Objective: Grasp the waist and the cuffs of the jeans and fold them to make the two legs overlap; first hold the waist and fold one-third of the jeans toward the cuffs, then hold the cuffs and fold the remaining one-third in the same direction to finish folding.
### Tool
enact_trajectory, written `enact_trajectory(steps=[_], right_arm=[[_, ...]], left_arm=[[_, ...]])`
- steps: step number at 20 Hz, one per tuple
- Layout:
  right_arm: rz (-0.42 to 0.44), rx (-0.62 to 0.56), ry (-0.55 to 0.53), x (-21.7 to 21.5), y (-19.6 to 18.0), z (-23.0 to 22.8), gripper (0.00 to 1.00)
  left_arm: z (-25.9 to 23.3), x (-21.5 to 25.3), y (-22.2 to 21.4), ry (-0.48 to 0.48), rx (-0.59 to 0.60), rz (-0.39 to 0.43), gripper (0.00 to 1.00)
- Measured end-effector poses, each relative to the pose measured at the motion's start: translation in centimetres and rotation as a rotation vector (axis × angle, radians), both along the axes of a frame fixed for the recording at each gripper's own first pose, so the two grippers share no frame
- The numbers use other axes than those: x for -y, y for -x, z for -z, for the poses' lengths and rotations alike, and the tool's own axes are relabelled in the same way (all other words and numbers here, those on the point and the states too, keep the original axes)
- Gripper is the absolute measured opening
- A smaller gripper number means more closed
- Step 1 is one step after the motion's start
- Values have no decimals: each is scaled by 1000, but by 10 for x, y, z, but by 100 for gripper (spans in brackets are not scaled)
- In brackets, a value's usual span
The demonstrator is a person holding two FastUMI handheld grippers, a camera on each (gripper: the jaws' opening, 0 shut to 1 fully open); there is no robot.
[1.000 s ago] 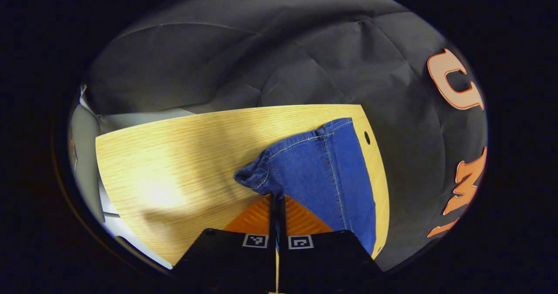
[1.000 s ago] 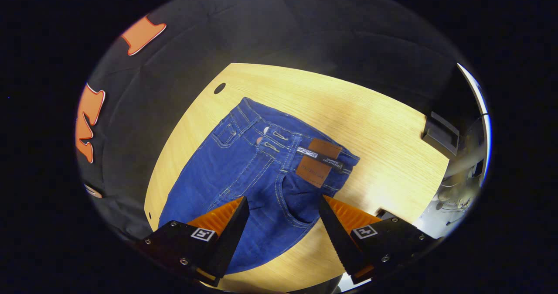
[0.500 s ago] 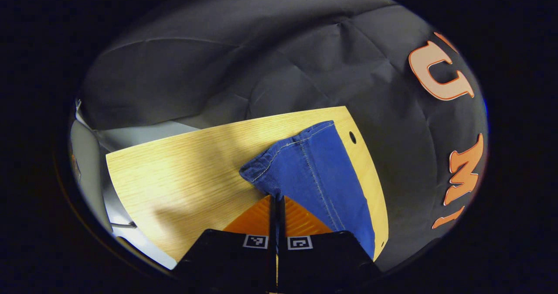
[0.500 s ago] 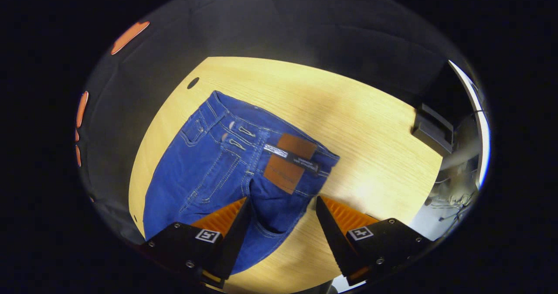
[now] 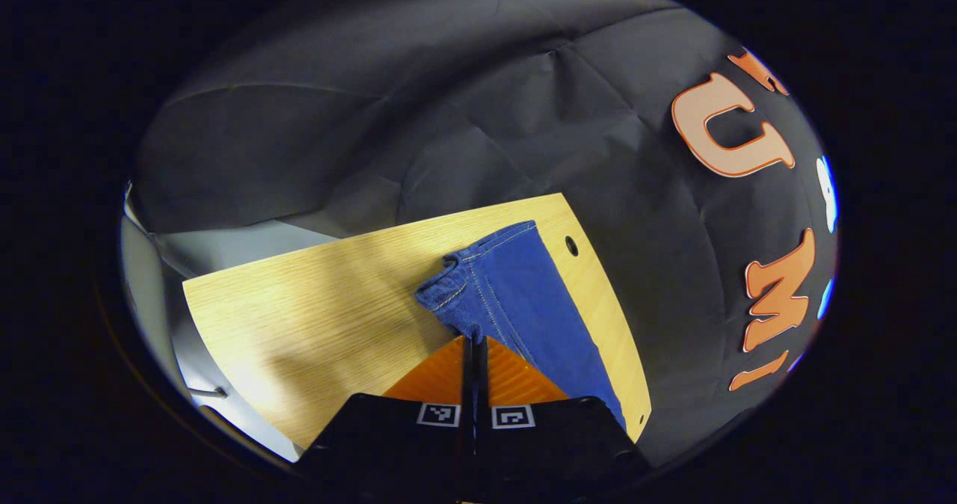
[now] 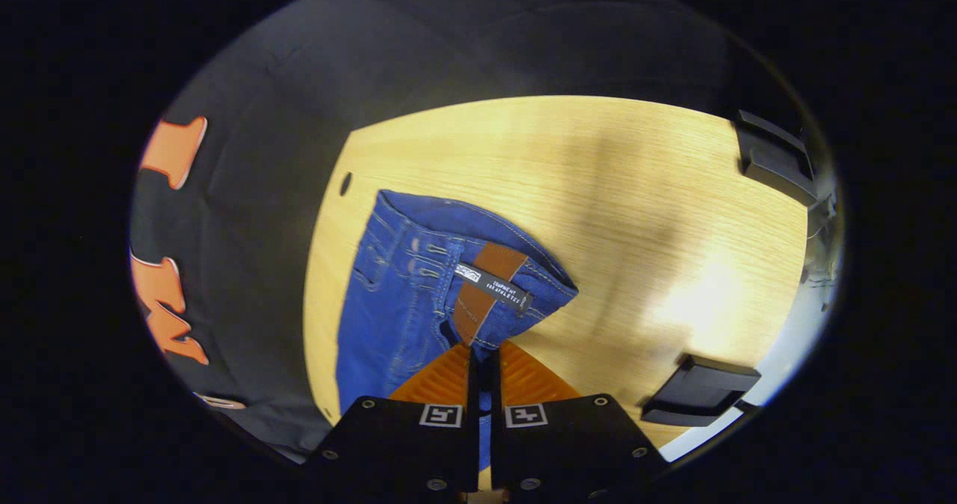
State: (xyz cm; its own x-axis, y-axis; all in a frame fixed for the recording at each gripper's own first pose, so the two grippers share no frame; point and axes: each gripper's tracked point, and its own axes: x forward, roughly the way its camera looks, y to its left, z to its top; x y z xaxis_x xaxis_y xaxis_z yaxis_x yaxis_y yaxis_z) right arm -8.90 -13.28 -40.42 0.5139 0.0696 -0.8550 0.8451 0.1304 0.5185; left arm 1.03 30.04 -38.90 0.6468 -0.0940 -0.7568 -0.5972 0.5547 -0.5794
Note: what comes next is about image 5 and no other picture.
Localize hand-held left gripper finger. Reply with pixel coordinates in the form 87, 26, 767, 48
298, 334, 475, 500
476, 335, 653, 500

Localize blue denim jeans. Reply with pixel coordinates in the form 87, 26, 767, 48
415, 220, 629, 431

